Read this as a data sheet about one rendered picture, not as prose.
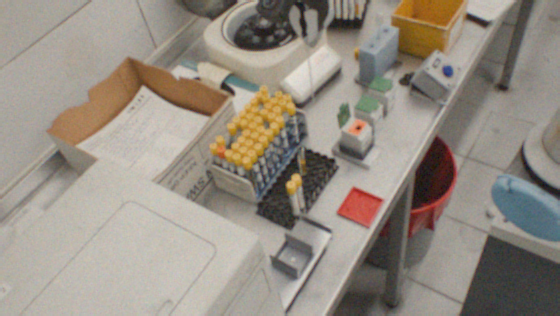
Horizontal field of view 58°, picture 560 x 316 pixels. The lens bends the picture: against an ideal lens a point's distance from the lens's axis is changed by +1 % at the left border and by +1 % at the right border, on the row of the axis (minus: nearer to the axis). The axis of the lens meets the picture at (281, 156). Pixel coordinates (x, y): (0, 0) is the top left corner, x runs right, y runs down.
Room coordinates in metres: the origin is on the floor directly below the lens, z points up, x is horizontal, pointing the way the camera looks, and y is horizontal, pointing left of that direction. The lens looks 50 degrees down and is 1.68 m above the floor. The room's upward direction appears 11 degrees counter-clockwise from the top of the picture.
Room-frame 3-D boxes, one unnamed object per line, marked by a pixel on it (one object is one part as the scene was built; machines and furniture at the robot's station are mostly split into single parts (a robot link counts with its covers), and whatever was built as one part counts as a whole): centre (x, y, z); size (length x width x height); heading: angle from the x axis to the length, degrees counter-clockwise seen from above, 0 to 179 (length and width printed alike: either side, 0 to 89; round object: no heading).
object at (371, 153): (0.65, -0.15, 0.89); 0.09 x 0.05 x 0.04; 46
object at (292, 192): (0.58, -0.02, 0.93); 0.17 x 0.09 x 0.11; 139
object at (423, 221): (0.92, -0.33, 0.22); 0.38 x 0.37 x 0.44; 138
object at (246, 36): (0.98, -0.02, 0.97); 0.15 x 0.15 x 0.07
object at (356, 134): (0.65, -0.15, 0.92); 0.05 x 0.04 x 0.06; 46
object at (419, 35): (0.94, -0.40, 0.93); 0.13 x 0.13 x 0.10; 48
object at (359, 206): (0.51, -0.13, 0.88); 0.07 x 0.07 x 0.01; 48
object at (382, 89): (0.76, -0.24, 0.91); 0.05 x 0.04 x 0.07; 48
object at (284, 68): (0.96, -0.03, 0.94); 0.30 x 0.24 x 0.12; 39
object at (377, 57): (0.87, -0.26, 0.92); 0.10 x 0.07 x 0.10; 133
